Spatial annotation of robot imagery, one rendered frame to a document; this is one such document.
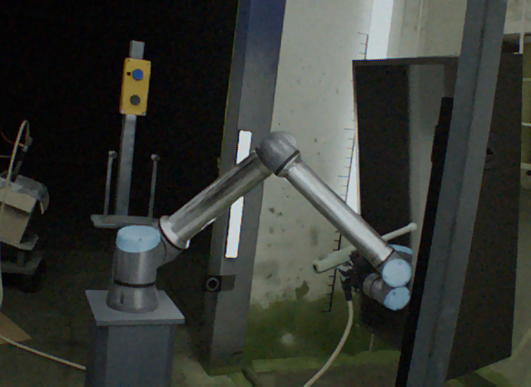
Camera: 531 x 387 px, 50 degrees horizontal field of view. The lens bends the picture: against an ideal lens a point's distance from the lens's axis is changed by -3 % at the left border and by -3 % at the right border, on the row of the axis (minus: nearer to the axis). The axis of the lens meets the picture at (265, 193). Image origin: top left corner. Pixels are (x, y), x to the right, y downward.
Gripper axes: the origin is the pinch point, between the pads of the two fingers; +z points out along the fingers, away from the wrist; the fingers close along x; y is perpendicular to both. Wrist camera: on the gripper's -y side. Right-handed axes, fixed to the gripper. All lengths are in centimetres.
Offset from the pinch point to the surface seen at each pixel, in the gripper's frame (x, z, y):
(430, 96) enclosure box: 68, 15, -47
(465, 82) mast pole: -30, -114, -86
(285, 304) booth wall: 0, 71, 50
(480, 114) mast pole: -30, -116, -80
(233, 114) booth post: 2, 82, -53
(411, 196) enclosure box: 54, 22, -3
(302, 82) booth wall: 39, 75, -59
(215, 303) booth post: -36, 74, 34
